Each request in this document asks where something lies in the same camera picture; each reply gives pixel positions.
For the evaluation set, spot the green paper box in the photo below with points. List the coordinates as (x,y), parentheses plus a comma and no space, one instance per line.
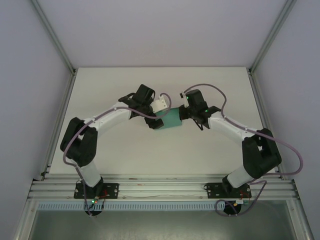
(171,120)

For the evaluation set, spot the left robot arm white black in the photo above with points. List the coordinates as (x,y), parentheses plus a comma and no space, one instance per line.
(87,150)

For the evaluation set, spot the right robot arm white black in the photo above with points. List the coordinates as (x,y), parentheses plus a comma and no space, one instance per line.
(260,160)

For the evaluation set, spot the small circuit board with LED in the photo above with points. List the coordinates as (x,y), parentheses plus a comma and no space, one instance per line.
(242,202)
(94,200)

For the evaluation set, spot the aluminium side rail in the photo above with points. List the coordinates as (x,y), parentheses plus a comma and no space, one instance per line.
(65,107)
(261,105)

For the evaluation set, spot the wide aluminium base rail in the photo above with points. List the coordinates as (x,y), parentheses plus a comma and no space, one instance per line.
(162,186)

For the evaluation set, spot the aluminium frame post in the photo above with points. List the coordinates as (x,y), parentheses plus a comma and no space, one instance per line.
(272,35)
(53,35)

